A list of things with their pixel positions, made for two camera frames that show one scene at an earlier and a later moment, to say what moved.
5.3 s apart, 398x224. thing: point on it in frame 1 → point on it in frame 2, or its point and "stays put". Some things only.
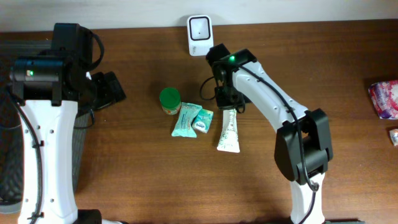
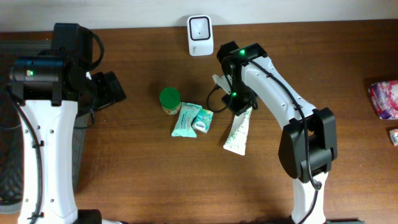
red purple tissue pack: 384,96 stays put
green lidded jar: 170,99 stays put
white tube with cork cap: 229,141 → 236,141
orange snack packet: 393,134 stays put
